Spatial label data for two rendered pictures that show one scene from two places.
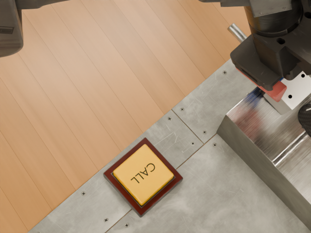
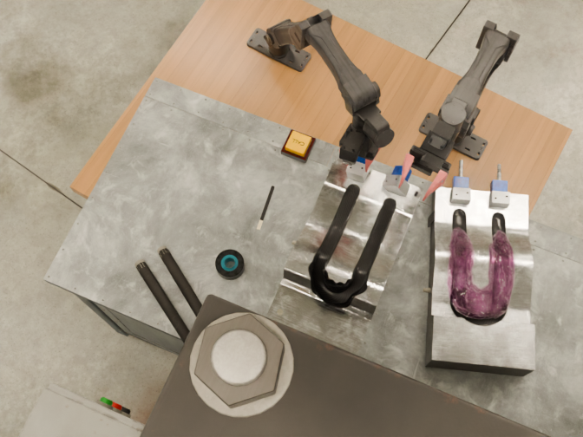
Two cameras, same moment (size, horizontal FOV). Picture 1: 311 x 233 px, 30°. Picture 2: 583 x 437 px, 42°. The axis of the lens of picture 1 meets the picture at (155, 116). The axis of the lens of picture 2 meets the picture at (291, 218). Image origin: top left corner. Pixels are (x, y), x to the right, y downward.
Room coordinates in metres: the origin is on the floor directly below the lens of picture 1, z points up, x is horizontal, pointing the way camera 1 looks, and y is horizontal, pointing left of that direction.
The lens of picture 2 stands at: (-0.12, -0.92, 2.84)
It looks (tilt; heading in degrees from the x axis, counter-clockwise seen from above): 70 degrees down; 75
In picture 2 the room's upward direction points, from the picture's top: 2 degrees counter-clockwise
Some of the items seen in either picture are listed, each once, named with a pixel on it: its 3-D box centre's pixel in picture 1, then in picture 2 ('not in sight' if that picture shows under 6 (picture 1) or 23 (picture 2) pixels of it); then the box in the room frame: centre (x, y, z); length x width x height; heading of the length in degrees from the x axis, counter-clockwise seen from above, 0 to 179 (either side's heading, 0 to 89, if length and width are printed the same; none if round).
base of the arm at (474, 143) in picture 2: not in sight; (455, 131); (0.61, -0.10, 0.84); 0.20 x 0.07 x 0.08; 133
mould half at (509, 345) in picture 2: not in sight; (480, 276); (0.51, -0.53, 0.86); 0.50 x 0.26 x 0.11; 67
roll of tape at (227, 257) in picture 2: not in sight; (230, 264); (-0.13, -0.29, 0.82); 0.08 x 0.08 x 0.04
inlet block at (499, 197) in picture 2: not in sight; (499, 185); (0.65, -0.30, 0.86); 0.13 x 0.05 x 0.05; 67
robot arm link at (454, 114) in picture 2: not in sight; (456, 114); (0.48, -0.22, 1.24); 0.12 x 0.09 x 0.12; 43
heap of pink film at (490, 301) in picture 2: not in sight; (481, 270); (0.50, -0.53, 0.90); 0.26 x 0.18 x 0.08; 67
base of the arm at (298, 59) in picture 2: not in sight; (278, 43); (0.20, 0.34, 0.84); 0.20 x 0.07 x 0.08; 133
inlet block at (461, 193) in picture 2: not in sight; (460, 181); (0.56, -0.26, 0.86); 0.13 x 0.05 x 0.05; 67
